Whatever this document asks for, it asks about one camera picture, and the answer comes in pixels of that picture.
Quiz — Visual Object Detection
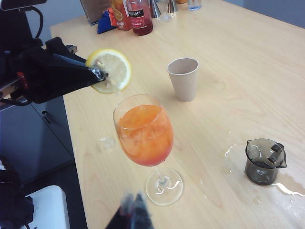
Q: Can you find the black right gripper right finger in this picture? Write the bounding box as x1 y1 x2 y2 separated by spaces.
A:
131 192 154 229

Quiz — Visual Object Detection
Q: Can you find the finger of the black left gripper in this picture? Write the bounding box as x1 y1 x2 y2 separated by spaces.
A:
23 49 110 104
45 37 87 67

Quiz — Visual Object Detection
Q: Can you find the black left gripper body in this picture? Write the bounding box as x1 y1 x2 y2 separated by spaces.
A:
0 46 31 105

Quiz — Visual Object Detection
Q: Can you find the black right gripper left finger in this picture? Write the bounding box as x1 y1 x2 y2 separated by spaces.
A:
106 190 134 229

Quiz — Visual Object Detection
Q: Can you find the yellow lemon slice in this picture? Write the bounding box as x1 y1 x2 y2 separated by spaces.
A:
85 49 132 94

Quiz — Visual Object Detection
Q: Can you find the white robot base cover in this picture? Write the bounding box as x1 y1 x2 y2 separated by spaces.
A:
23 185 70 229

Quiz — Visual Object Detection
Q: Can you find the beige paper cup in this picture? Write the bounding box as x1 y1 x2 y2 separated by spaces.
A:
166 58 199 103

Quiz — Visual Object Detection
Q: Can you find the smoky grey measuring cup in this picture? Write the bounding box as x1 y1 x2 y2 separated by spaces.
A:
244 138 288 186

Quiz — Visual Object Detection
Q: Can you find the blue snack packet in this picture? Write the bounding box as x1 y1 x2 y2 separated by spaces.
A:
96 9 119 34

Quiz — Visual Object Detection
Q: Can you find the grey cabinet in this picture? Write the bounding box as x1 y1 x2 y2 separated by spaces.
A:
0 95 75 184

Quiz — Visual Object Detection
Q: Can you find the clear ice cube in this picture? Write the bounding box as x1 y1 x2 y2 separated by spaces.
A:
99 136 116 150

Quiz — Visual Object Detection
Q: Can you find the wine glass with orange cocktail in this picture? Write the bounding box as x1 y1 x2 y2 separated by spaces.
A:
112 94 184 207

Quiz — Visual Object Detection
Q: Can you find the red syrup bottle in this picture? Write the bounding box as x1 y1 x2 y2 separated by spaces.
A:
126 0 153 36

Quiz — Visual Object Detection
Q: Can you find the steel cocktail jigger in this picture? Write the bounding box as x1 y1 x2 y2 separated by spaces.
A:
166 0 179 14
149 0 163 19

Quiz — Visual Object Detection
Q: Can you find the small clear glass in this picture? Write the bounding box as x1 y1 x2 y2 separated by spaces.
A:
188 0 203 11

